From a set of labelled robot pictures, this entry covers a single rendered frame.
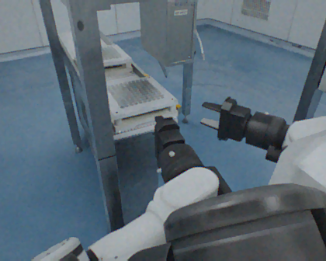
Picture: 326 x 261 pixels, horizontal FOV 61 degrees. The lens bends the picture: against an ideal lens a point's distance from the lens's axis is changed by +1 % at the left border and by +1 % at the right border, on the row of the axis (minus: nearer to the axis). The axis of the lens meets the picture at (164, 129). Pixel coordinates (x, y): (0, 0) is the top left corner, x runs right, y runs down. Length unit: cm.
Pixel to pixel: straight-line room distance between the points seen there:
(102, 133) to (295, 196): 74
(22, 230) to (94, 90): 125
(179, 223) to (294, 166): 13
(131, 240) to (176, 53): 63
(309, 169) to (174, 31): 70
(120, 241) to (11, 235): 148
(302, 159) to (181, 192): 25
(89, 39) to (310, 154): 60
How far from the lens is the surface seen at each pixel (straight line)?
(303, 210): 17
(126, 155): 122
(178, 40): 91
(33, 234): 184
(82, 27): 73
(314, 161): 26
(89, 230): 175
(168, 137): 60
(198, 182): 48
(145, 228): 45
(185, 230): 16
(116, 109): 96
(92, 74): 77
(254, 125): 70
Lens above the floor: 139
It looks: 35 degrees down
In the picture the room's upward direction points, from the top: straight up
